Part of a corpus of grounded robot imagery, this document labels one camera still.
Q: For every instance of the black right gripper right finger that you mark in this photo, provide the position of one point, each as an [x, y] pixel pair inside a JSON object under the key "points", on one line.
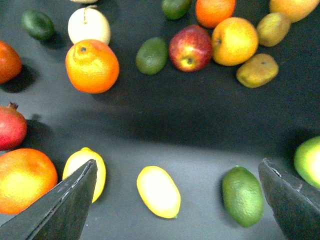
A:
{"points": [[295, 203]]}

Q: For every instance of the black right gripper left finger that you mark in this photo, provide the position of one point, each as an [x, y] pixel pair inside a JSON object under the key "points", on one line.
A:
{"points": [[58, 215]]}

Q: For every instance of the yellow lemon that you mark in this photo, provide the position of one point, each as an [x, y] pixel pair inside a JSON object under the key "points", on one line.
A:
{"points": [[159, 192], [78, 159]]}

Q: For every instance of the green apple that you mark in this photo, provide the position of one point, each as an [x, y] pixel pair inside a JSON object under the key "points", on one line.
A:
{"points": [[307, 161]]}

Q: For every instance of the front orange tangerine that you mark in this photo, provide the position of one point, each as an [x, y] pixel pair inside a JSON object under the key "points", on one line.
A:
{"points": [[26, 175]]}

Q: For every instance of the green lime front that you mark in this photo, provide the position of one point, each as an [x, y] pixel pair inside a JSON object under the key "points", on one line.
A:
{"points": [[242, 196]]}

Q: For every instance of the green lime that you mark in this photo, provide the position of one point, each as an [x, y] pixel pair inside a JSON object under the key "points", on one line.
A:
{"points": [[152, 56], [242, 196], [175, 9]]}

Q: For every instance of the red pomegranate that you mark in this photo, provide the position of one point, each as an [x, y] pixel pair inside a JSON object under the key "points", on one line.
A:
{"points": [[13, 127]]}

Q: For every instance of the brown kiwi lower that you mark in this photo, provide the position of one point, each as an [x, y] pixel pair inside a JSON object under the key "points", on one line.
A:
{"points": [[257, 71]]}

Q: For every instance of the brown kiwi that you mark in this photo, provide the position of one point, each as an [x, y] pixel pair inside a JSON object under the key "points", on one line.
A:
{"points": [[273, 28], [257, 71]]}

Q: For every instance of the large bumpy orange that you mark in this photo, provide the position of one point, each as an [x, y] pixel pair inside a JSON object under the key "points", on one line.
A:
{"points": [[92, 67]]}

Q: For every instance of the orange persimmon with green calyx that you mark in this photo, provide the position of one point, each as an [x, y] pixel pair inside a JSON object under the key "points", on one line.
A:
{"points": [[10, 63]]}

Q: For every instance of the yellow orange fruit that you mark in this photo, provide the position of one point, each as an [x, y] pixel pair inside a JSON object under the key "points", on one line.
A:
{"points": [[234, 41]]}

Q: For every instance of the brown kiwi upper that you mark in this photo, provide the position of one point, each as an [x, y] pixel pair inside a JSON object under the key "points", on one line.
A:
{"points": [[273, 28]]}

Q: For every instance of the green lime lower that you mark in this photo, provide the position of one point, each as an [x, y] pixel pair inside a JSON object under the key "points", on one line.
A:
{"points": [[152, 56]]}

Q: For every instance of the dark green avocado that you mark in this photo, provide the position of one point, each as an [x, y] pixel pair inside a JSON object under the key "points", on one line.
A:
{"points": [[38, 25]]}

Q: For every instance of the red apple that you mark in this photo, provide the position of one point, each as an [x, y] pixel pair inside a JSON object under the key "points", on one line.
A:
{"points": [[190, 49]]}

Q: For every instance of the white pear centre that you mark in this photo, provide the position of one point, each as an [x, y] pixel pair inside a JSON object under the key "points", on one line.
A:
{"points": [[88, 23]]}

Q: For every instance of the white pear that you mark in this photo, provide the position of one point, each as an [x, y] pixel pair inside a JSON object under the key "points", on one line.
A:
{"points": [[88, 23], [84, 1]]}

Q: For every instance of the yellow fruit far right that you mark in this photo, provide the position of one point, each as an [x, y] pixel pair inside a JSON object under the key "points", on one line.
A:
{"points": [[296, 10]]}

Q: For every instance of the small orange back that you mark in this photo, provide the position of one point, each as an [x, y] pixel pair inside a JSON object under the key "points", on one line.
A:
{"points": [[209, 13]]}

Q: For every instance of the white pear left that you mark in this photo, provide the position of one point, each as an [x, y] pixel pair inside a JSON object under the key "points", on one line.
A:
{"points": [[84, 1]]}

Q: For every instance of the green lime upper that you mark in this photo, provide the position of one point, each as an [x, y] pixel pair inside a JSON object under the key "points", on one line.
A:
{"points": [[175, 9]]}

